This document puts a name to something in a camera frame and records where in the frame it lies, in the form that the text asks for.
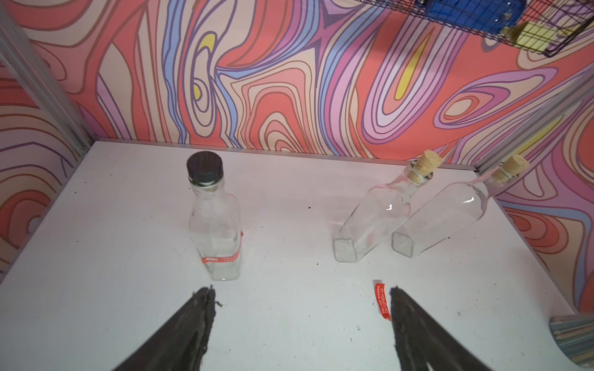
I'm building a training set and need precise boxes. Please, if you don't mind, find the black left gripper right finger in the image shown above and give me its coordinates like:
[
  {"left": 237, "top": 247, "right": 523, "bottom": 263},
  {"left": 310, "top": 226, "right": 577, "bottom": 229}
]
[{"left": 390, "top": 287, "right": 490, "bottom": 371}]

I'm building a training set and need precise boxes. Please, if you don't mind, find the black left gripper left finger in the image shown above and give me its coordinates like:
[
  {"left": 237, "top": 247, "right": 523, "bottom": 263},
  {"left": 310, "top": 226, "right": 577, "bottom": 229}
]
[{"left": 116, "top": 287, "right": 216, "bottom": 370}]

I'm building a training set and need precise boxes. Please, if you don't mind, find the red label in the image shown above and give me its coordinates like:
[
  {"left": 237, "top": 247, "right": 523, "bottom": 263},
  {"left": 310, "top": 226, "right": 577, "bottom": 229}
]
[
  {"left": 374, "top": 281, "right": 391, "bottom": 321},
  {"left": 201, "top": 232, "right": 244, "bottom": 264}
]

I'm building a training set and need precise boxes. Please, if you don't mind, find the clear glass bottle black cap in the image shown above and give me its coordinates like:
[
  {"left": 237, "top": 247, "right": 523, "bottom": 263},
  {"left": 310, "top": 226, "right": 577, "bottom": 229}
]
[{"left": 187, "top": 151, "right": 243, "bottom": 281}]

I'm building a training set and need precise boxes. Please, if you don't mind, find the clear glass bottle cork stopper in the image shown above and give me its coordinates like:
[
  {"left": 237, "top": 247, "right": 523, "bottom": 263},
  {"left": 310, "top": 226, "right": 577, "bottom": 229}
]
[{"left": 333, "top": 150, "right": 443, "bottom": 263}]

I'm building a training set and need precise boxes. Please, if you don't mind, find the clear square bottle with cork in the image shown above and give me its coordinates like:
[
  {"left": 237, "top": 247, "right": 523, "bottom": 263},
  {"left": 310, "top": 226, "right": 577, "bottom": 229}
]
[{"left": 391, "top": 155, "right": 530, "bottom": 258}]

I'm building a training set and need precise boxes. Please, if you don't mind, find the blue plastic tool in basket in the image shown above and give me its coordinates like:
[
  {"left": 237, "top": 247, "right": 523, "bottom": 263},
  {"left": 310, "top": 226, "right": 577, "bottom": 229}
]
[{"left": 425, "top": 0, "right": 527, "bottom": 34}]

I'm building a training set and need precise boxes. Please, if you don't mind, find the black wire basket back wall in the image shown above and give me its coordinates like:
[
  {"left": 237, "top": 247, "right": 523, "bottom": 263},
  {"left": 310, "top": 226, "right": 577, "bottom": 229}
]
[{"left": 366, "top": 0, "right": 593, "bottom": 57}]

